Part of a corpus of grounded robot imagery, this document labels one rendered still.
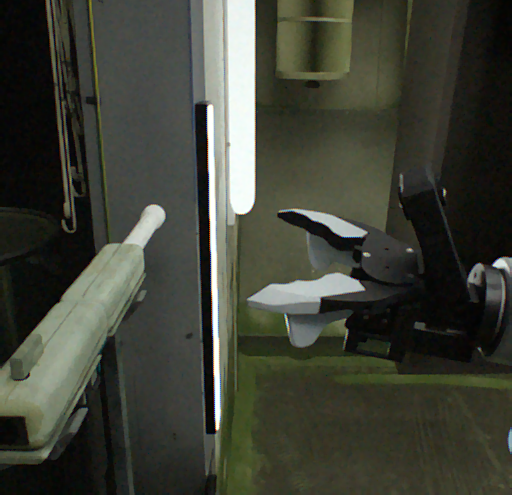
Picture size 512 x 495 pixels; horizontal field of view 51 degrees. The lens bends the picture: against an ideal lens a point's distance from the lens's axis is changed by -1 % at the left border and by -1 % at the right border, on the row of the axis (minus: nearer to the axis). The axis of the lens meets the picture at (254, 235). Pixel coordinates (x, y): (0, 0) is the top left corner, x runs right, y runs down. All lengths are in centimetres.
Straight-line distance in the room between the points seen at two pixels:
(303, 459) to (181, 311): 112
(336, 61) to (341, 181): 57
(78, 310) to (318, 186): 221
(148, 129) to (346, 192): 183
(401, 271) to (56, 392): 28
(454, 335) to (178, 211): 55
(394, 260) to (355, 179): 219
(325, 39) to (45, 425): 216
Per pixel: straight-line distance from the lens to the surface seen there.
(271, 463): 198
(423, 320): 50
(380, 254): 48
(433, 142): 133
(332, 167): 266
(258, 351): 249
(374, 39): 280
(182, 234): 92
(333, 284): 43
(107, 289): 52
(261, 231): 254
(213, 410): 109
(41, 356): 42
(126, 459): 67
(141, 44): 89
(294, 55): 241
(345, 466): 199
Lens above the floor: 135
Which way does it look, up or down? 18 degrees down
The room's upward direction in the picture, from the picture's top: straight up
